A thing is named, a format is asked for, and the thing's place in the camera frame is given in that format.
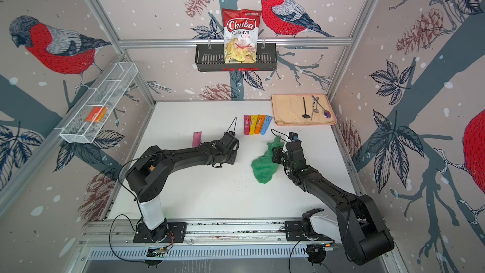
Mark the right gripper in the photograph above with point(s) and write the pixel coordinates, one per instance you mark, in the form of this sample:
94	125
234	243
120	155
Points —
278	151

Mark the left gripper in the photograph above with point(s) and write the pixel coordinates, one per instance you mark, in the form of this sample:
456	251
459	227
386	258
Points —
232	162

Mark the green cleaning cloth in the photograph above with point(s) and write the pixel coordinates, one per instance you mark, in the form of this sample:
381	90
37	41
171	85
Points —
263	167

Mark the magenta toothpaste tube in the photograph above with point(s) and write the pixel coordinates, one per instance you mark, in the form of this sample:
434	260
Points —
197	139

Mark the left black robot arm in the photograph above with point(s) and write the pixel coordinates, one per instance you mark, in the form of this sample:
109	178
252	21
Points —
148	175

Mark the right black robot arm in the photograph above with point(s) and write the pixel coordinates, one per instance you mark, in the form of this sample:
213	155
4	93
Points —
363	232

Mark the red pink toothpaste tube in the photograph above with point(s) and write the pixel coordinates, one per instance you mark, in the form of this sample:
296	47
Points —
247	124

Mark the yellow toothpaste tube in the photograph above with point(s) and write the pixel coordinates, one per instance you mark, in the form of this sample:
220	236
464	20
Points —
253	122

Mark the blue toothpaste tube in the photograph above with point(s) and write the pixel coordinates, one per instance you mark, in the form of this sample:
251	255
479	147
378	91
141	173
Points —
266	124

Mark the orange toothpaste tube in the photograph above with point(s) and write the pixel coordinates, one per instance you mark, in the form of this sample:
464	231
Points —
259	123

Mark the black spoon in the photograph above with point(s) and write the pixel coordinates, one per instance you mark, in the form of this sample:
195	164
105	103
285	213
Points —
305	115

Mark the pink tray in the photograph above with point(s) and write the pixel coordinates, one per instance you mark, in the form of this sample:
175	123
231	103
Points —
303	109

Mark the iridescent purple spoon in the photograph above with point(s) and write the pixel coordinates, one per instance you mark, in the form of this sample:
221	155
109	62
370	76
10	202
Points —
327	113

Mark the Chuba cassava chips bag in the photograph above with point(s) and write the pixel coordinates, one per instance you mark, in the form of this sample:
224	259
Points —
241	28

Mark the orange packet in shelf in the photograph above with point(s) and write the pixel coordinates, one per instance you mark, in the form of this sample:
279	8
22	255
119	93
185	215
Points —
96	115

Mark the patterned handle utensil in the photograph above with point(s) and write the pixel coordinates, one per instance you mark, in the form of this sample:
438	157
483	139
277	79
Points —
314	109

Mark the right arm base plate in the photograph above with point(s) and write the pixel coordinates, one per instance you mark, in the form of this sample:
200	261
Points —
295	231

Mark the black wire wall basket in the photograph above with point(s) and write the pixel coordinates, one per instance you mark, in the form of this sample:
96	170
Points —
211	59

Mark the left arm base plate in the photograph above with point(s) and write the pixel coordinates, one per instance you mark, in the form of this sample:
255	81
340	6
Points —
167	232

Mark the white wire wall shelf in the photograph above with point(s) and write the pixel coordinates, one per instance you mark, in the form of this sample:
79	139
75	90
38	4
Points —
114	82

